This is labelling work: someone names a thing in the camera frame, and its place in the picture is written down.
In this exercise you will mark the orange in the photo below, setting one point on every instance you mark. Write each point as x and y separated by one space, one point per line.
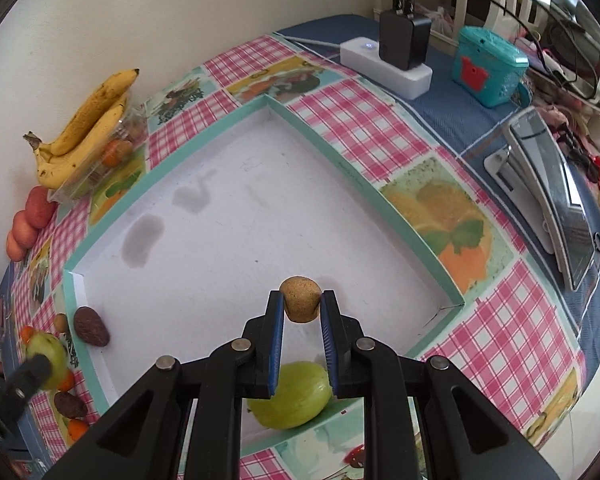
77 429
26 334
66 382

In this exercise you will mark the red apple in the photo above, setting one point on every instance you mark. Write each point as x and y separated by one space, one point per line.
40 205
22 229
14 248

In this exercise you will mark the teal toy box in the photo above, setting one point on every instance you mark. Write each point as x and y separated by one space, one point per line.
487 67

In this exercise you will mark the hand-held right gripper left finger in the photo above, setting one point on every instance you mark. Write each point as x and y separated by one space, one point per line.
277 340

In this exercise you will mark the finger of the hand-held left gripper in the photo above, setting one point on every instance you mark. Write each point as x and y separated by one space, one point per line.
30 375

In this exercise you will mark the small tan round fruit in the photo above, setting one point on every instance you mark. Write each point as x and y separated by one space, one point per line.
300 300

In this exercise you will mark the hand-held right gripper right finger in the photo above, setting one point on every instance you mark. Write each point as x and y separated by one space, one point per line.
327 345

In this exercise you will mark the green guava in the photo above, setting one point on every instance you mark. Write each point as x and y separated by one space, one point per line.
54 351
300 395

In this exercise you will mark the dark brown textured fruit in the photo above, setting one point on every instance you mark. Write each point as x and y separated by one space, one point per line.
70 405
91 326

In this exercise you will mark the clear plastic container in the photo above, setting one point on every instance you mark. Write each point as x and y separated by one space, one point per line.
130 132

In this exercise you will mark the brown round fruit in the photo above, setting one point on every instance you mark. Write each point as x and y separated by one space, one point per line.
61 322

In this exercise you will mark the small tangerine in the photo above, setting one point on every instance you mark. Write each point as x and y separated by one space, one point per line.
112 154

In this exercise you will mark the yellow banana bunch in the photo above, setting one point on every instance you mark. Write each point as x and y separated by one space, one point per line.
87 125

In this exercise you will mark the white tray with teal rim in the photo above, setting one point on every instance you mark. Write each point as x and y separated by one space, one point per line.
230 210

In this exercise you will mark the white power strip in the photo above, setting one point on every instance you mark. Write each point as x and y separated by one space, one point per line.
360 55

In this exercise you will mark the black charger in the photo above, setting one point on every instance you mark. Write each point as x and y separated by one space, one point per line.
402 40

